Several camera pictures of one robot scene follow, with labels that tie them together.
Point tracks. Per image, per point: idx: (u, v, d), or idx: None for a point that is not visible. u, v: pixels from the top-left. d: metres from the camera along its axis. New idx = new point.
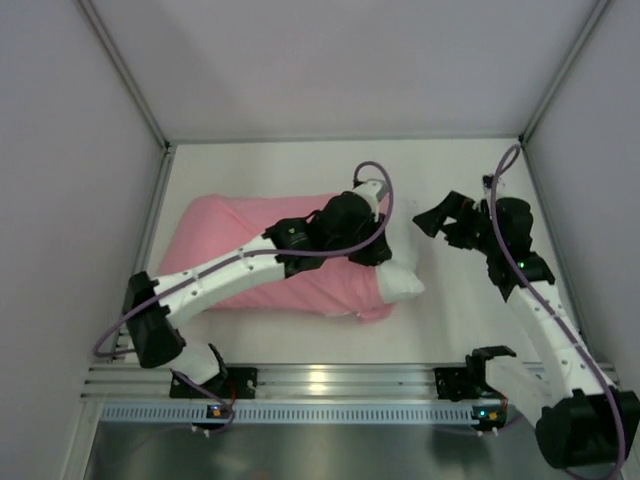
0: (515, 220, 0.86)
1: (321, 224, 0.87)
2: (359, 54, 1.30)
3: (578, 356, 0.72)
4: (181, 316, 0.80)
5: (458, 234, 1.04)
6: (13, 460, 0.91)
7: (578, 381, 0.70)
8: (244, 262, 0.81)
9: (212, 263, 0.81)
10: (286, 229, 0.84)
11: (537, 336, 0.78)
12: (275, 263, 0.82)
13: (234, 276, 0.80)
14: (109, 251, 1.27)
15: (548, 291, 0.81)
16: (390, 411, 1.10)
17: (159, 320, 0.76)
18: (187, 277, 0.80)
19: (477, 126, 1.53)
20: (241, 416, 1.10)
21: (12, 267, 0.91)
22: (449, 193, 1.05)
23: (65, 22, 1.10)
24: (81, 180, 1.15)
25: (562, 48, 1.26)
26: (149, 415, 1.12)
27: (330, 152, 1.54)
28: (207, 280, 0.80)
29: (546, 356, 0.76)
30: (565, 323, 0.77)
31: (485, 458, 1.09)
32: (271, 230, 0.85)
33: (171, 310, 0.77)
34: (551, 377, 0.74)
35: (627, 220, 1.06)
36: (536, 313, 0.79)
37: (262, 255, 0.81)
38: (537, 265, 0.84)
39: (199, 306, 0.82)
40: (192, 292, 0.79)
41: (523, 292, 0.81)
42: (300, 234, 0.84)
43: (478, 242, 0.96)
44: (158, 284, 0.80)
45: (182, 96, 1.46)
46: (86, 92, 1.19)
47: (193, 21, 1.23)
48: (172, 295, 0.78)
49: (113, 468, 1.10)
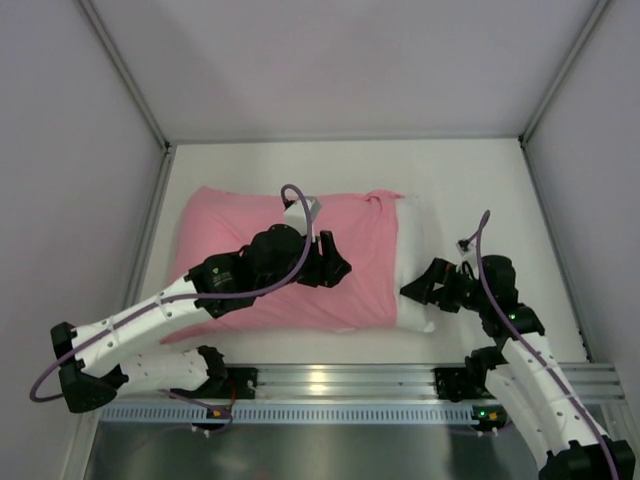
0: (500, 271, 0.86)
1: (250, 260, 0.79)
2: (360, 54, 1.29)
3: (572, 407, 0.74)
4: (101, 367, 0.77)
5: (448, 296, 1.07)
6: (13, 461, 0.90)
7: (574, 433, 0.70)
8: (162, 309, 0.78)
9: (131, 312, 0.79)
10: (210, 268, 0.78)
11: (532, 389, 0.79)
12: (195, 308, 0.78)
13: (153, 324, 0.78)
14: (108, 250, 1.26)
15: (540, 344, 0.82)
16: (390, 411, 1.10)
17: (73, 375, 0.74)
18: (103, 328, 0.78)
19: (478, 127, 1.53)
20: (241, 416, 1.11)
21: (12, 268, 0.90)
22: (434, 261, 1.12)
23: (64, 19, 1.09)
24: (80, 179, 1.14)
25: (563, 47, 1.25)
26: (149, 415, 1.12)
27: (331, 153, 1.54)
28: (122, 331, 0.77)
29: (542, 407, 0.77)
30: (558, 374, 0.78)
31: (488, 458, 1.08)
32: (194, 270, 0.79)
33: (86, 364, 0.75)
34: (548, 428, 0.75)
35: (628, 220, 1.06)
36: (529, 365, 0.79)
37: (180, 300, 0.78)
38: (526, 316, 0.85)
39: (123, 354, 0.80)
40: (108, 344, 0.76)
41: (515, 345, 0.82)
42: (225, 272, 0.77)
43: (469, 301, 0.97)
44: (75, 335, 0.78)
45: (181, 96, 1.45)
46: (86, 91, 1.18)
47: (193, 19, 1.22)
48: (89, 348, 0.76)
49: (113, 468, 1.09)
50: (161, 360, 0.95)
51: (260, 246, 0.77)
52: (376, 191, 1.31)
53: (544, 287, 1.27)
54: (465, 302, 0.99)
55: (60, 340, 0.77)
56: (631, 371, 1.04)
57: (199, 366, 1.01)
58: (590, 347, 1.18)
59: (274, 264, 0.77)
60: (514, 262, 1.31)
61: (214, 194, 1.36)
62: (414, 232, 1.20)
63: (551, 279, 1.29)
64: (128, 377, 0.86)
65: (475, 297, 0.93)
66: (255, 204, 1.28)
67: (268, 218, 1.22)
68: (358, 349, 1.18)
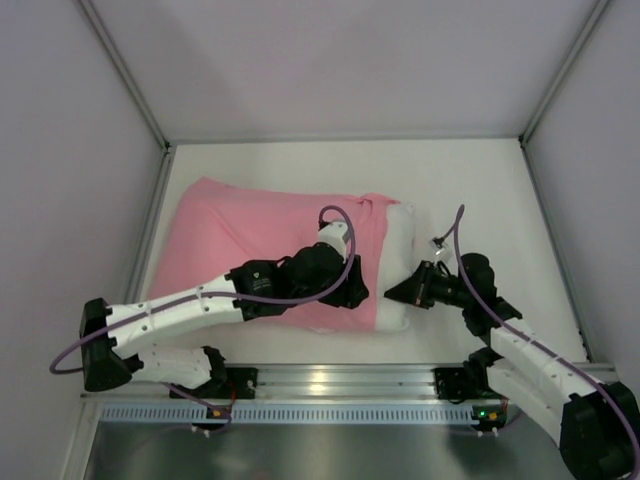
0: (480, 273, 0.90)
1: (290, 271, 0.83)
2: (360, 54, 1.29)
3: (564, 368, 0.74)
4: (130, 349, 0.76)
5: (430, 295, 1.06)
6: (13, 462, 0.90)
7: (572, 387, 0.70)
8: (201, 302, 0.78)
9: (170, 299, 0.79)
10: (250, 272, 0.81)
11: (525, 366, 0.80)
12: (232, 307, 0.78)
13: (187, 315, 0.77)
14: (108, 250, 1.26)
15: (522, 326, 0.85)
16: (390, 411, 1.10)
17: (102, 353, 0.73)
18: (140, 311, 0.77)
19: (478, 127, 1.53)
20: (240, 417, 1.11)
21: (12, 268, 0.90)
22: (420, 263, 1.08)
23: (64, 19, 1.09)
24: (81, 179, 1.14)
25: (563, 47, 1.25)
26: (149, 415, 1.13)
27: (331, 153, 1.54)
28: (159, 316, 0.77)
29: (539, 379, 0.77)
30: (543, 345, 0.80)
31: (488, 458, 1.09)
32: (235, 271, 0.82)
33: (118, 343, 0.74)
34: (550, 395, 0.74)
35: (628, 220, 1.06)
36: (515, 344, 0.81)
37: (220, 297, 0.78)
38: (505, 310, 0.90)
39: (151, 341, 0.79)
40: (142, 327, 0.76)
41: (500, 332, 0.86)
42: (265, 279, 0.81)
43: (451, 297, 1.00)
44: (110, 313, 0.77)
45: (182, 96, 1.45)
46: (86, 91, 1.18)
47: (193, 20, 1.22)
48: (123, 327, 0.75)
49: (114, 468, 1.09)
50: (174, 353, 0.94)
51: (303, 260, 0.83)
52: (370, 194, 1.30)
53: (544, 287, 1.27)
54: (446, 299, 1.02)
55: (96, 315, 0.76)
56: (631, 372, 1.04)
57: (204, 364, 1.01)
58: (590, 347, 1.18)
59: (313, 277, 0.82)
60: (514, 262, 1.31)
61: (204, 189, 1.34)
62: (403, 238, 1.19)
63: (551, 279, 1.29)
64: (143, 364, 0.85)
65: (457, 295, 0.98)
66: (254, 201, 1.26)
67: (264, 220, 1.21)
68: (357, 350, 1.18)
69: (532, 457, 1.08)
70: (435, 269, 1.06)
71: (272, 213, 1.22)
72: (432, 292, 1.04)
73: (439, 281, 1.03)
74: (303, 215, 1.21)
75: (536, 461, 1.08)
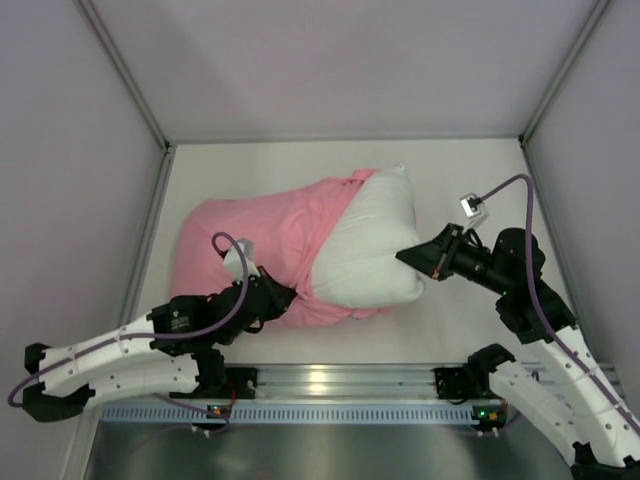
0: (537, 258, 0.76)
1: (215, 308, 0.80)
2: (360, 54, 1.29)
3: (620, 417, 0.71)
4: (62, 389, 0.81)
5: (448, 267, 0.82)
6: (13, 460, 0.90)
7: (628, 447, 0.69)
8: (120, 345, 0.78)
9: (92, 343, 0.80)
10: (171, 311, 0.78)
11: (570, 394, 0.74)
12: (149, 349, 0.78)
13: (107, 359, 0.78)
14: (109, 250, 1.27)
15: (574, 341, 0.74)
16: (390, 411, 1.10)
17: (35, 396, 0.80)
18: (66, 355, 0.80)
19: (478, 126, 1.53)
20: (240, 417, 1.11)
21: (13, 266, 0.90)
22: (446, 226, 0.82)
23: (64, 20, 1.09)
24: (81, 179, 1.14)
25: (563, 47, 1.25)
26: (148, 415, 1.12)
27: (330, 153, 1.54)
28: (82, 360, 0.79)
29: (583, 414, 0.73)
30: (601, 379, 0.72)
31: (488, 458, 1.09)
32: (155, 310, 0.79)
33: (47, 387, 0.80)
34: (592, 436, 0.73)
35: (628, 220, 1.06)
36: (568, 372, 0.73)
37: (138, 339, 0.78)
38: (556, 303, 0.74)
39: (88, 378, 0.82)
40: (68, 371, 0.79)
41: (552, 348, 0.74)
42: (185, 317, 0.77)
43: (478, 276, 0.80)
44: (43, 358, 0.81)
45: (181, 96, 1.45)
46: (86, 91, 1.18)
47: (192, 20, 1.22)
48: (52, 372, 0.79)
49: (113, 468, 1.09)
50: (142, 371, 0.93)
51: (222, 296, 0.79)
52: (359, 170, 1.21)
53: None
54: (470, 275, 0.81)
55: (28, 361, 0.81)
56: (631, 372, 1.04)
57: (186, 373, 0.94)
58: (591, 347, 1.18)
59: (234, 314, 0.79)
60: None
61: (210, 201, 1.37)
62: (394, 205, 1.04)
63: (551, 279, 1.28)
64: (95, 392, 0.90)
65: (489, 274, 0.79)
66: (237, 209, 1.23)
67: (245, 218, 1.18)
68: (356, 350, 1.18)
69: (531, 456, 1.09)
70: (465, 236, 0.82)
71: (253, 217, 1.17)
72: (455, 265, 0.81)
73: (466, 252, 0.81)
74: (284, 204, 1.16)
75: (536, 459, 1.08)
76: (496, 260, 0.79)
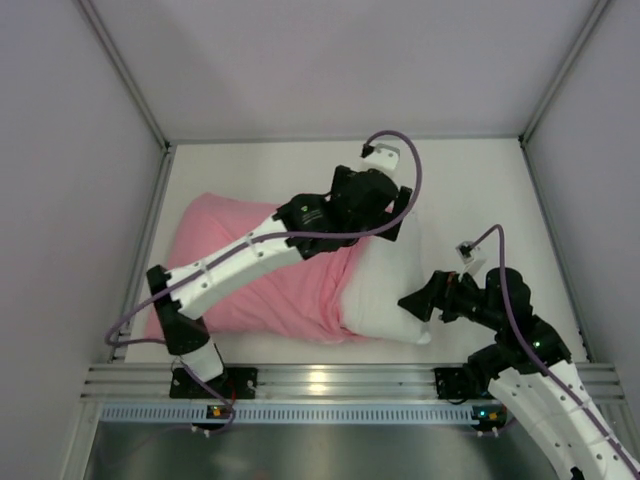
0: (515, 292, 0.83)
1: (342, 203, 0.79)
2: (360, 53, 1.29)
3: (610, 448, 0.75)
4: (195, 308, 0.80)
5: (451, 308, 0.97)
6: (14, 461, 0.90)
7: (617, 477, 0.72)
8: (253, 249, 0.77)
9: (221, 254, 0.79)
10: (299, 208, 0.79)
11: (565, 424, 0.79)
12: (286, 247, 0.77)
13: (241, 265, 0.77)
14: (109, 249, 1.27)
15: (569, 375, 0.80)
16: (392, 411, 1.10)
17: (172, 313, 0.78)
18: (196, 269, 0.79)
19: (477, 127, 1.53)
20: (242, 416, 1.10)
21: (13, 266, 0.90)
22: (434, 274, 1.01)
23: (64, 21, 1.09)
24: (81, 179, 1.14)
25: (563, 48, 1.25)
26: (148, 415, 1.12)
27: (330, 153, 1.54)
28: (215, 271, 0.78)
29: (576, 443, 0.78)
30: (593, 412, 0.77)
31: (486, 458, 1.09)
32: (282, 210, 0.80)
33: (183, 304, 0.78)
34: (584, 463, 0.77)
35: (628, 221, 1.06)
36: (562, 403, 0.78)
37: (271, 240, 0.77)
38: (549, 339, 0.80)
39: (216, 296, 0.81)
40: (202, 285, 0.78)
41: (546, 381, 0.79)
42: (315, 212, 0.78)
43: (477, 315, 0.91)
44: (170, 277, 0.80)
45: (182, 96, 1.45)
46: (87, 91, 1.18)
47: (193, 20, 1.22)
48: (185, 287, 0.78)
49: (114, 467, 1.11)
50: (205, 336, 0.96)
51: (359, 183, 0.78)
52: None
53: (544, 287, 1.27)
54: (471, 315, 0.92)
55: (155, 283, 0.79)
56: (630, 372, 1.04)
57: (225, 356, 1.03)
58: (590, 347, 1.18)
59: (370, 207, 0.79)
60: (514, 261, 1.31)
61: (202, 198, 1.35)
62: (402, 250, 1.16)
63: (551, 279, 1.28)
64: None
65: (484, 312, 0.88)
66: (246, 220, 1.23)
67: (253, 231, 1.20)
68: (356, 351, 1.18)
69: (528, 457, 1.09)
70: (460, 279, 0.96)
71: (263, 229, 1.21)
72: (456, 306, 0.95)
73: (465, 295, 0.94)
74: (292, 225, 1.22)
75: (535, 459, 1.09)
76: (488, 298, 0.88)
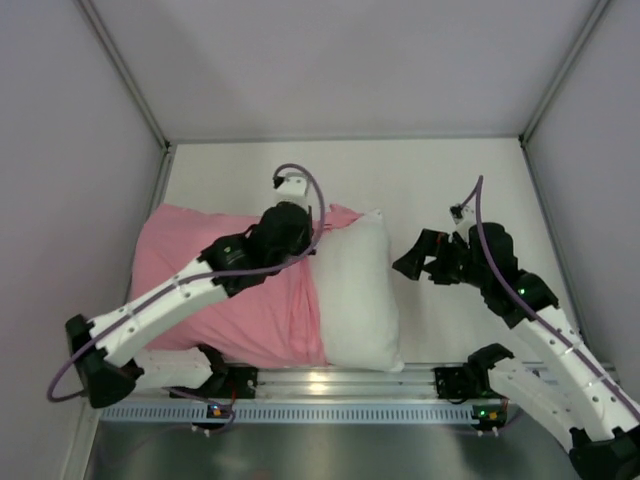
0: (497, 241, 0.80)
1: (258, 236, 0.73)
2: (360, 52, 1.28)
3: (606, 389, 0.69)
4: (123, 354, 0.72)
5: (441, 270, 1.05)
6: (12, 462, 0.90)
7: (614, 419, 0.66)
8: (181, 290, 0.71)
9: (147, 297, 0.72)
10: (222, 247, 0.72)
11: (557, 370, 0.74)
12: (214, 287, 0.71)
13: (171, 307, 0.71)
14: (108, 249, 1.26)
15: (558, 320, 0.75)
16: (392, 411, 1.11)
17: (97, 365, 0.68)
18: (121, 315, 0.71)
19: (478, 126, 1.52)
20: (242, 416, 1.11)
21: (12, 265, 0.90)
22: (423, 232, 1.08)
23: (63, 19, 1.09)
24: (80, 178, 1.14)
25: (563, 47, 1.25)
26: (151, 415, 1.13)
27: (329, 152, 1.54)
28: (143, 315, 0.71)
29: (571, 389, 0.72)
30: (585, 354, 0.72)
31: (486, 459, 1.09)
32: (207, 251, 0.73)
33: (109, 352, 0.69)
34: (582, 412, 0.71)
35: (628, 220, 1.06)
36: (552, 347, 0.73)
37: (199, 280, 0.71)
38: (535, 285, 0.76)
39: (145, 339, 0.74)
40: (129, 330, 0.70)
41: (533, 325, 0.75)
42: (238, 250, 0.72)
43: (464, 273, 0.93)
44: (94, 326, 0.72)
45: (182, 96, 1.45)
46: (86, 88, 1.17)
47: (192, 20, 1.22)
48: (109, 335, 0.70)
49: (114, 467, 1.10)
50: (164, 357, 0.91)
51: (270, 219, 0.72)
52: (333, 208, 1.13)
53: None
54: (460, 274, 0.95)
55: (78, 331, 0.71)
56: (631, 373, 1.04)
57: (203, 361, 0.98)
58: (590, 348, 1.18)
59: (283, 239, 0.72)
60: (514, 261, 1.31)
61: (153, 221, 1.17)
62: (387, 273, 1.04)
63: (551, 279, 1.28)
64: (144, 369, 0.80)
65: (470, 270, 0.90)
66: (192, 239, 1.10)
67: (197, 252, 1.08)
68: None
69: (529, 457, 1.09)
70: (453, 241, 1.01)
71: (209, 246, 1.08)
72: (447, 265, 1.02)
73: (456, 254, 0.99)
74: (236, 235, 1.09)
75: (535, 459, 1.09)
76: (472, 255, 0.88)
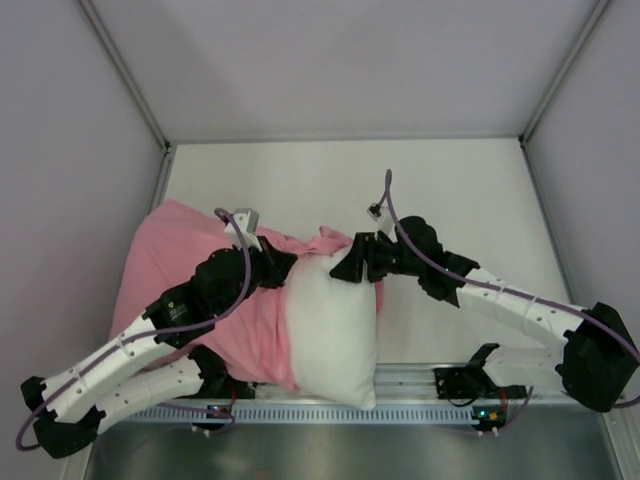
0: (423, 238, 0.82)
1: (198, 288, 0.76)
2: (361, 53, 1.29)
3: (544, 306, 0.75)
4: (76, 413, 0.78)
5: (374, 268, 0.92)
6: (13, 463, 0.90)
7: (561, 325, 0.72)
8: (124, 351, 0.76)
9: (94, 357, 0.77)
10: (166, 304, 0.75)
11: (504, 314, 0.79)
12: (156, 345, 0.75)
13: (115, 367, 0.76)
14: (108, 248, 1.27)
15: (483, 274, 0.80)
16: (391, 411, 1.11)
17: (46, 427, 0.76)
18: (70, 377, 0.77)
19: (479, 126, 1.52)
20: (241, 417, 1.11)
21: (13, 265, 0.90)
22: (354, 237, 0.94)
23: (63, 20, 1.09)
24: (80, 179, 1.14)
25: (564, 48, 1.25)
26: (150, 415, 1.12)
27: (331, 153, 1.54)
28: (89, 376, 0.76)
29: (523, 323, 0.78)
30: (512, 287, 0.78)
31: (485, 459, 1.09)
32: (150, 307, 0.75)
33: (58, 414, 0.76)
34: (543, 337, 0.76)
35: (628, 220, 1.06)
36: (487, 297, 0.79)
37: (140, 339, 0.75)
38: (460, 263, 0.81)
39: (97, 396, 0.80)
40: (76, 391, 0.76)
41: (467, 289, 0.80)
42: (181, 305, 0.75)
43: (398, 266, 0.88)
44: (45, 388, 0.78)
45: (181, 97, 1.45)
46: (86, 89, 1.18)
47: (192, 20, 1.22)
48: (59, 397, 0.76)
49: (114, 468, 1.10)
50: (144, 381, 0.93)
51: (204, 274, 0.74)
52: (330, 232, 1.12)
53: (544, 286, 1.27)
54: (393, 268, 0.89)
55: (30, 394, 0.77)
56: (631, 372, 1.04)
57: (188, 374, 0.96)
58: None
59: (218, 291, 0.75)
60: (514, 261, 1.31)
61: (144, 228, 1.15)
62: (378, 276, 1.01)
63: (552, 279, 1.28)
64: (105, 413, 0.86)
65: (403, 263, 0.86)
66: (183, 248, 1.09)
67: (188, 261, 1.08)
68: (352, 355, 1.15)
69: (530, 456, 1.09)
70: (376, 239, 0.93)
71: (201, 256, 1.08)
72: (378, 264, 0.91)
73: (382, 250, 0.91)
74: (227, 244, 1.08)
75: (535, 458, 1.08)
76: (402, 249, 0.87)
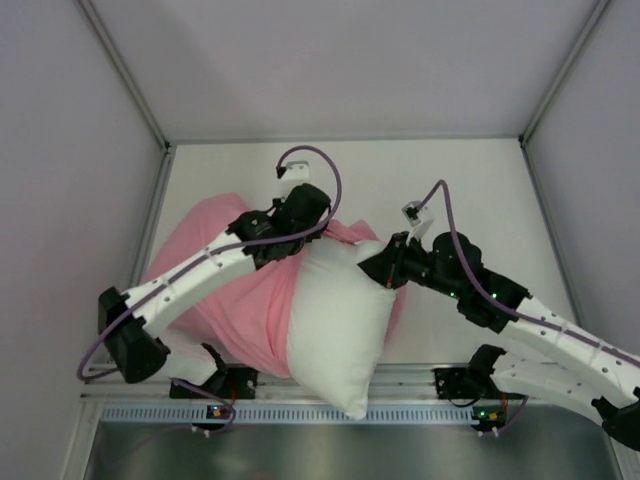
0: (470, 256, 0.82)
1: (285, 213, 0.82)
2: (362, 53, 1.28)
3: (609, 356, 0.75)
4: (157, 324, 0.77)
5: (400, 273, 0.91)
6: (13, 462, 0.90)
7: (630, 381, 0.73)
8: (212, 261, 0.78)
9: (180, 267, 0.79)
10: (249, 221, 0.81)
11: (556, 356, 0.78)
12: (244, 257, 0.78)
13: (205, 276, 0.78)
14: (109, 248, 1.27)
15: (538, 308, 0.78)
16: (391, 411, 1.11)
17: (135, 333, 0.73)
18: (157, 285, 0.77)
19: (479, 126, 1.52)
20: (242, 416, 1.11)
21: (12, 265, 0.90)
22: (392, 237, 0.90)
23: (63, 20, 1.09)
24: (80, 179, 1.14)
25: (563, 48, 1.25)
26: (149, 415, 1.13)
27: (331, 153, 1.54)
28: (179, 284, 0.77)
29: (577, 367, 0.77)
30: (574, 330, 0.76)
31: (485, 458, 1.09)
32: (234, 224, 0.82)
33: (147, 320, 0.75)
34: (597, 385, 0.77)
35: (628, 220, 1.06)
36: (547, 337, 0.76)
37: (228, 251, 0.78)
38: (505, 286, 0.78)
39: (179, 310, 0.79)
40: (164, 299, 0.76)
41: (520, 325, 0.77)
42: (264, 224, 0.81)
43: (426, 280, 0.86)
44: (128, 297, 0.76)
45: (182, 97, 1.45)
46: (87, 89, 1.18)
47: (192, 20, 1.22)
48: (146, 305, 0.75)
49: (114, 468, 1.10)
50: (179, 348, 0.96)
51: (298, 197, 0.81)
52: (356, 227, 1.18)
53: (544, 286, 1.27)
54: (420, 280, 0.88)
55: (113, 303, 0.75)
56: None
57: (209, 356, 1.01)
58: None
59: (310, 213, 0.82)
60: (515, 261, 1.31)
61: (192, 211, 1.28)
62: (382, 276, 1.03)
63: (552, 279, 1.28)
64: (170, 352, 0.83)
65: (433, 276, 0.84)
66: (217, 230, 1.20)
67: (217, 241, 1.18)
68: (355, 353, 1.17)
69: (530, 457, 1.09)
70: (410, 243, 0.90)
71: None
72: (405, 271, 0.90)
73: (413, 258, 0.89)
74: None
75: (535, 459, 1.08)
76: (436, 264, 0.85)
